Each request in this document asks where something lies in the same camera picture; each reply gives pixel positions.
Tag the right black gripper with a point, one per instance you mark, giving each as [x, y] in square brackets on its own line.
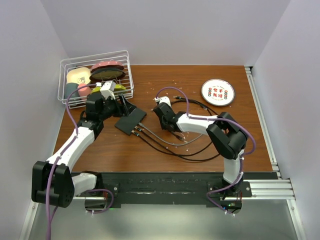
[162, 124]

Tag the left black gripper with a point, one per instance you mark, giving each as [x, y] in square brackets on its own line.
[120, 112]

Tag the black network switch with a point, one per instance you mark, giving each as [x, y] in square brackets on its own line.
[127, 124]

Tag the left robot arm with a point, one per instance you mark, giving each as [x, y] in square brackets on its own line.
[52, 181]

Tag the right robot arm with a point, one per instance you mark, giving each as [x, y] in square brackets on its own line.
[225, 134]

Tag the yellow green dotted plate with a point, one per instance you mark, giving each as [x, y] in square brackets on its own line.
[118, 87]

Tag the dark brown round plate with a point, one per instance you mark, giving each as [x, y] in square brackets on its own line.
[106, 74]

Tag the pink cup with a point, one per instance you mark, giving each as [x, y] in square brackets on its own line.
[83, 90]

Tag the red dotted plate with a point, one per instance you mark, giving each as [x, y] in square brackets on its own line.
[107, 64]

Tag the white round printed plate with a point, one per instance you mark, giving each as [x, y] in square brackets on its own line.
[218, 92]

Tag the beige square plate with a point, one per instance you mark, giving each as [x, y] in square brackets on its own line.
[79, 76]

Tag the dark grey cup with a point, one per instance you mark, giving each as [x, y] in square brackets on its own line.
[71, 90]

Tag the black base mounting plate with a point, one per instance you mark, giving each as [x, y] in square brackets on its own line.
[171, 188]

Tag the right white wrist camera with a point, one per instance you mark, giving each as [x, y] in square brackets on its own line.
[163, 99]

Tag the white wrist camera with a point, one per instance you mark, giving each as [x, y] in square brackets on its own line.
[107, 90]
[163, 99]

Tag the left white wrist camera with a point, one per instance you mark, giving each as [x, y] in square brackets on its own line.
[107, 90]

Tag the white wire dish rack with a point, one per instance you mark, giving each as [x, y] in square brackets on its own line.
[68, 64]

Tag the aluminium frame rail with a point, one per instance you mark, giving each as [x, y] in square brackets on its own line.
[272, 196]

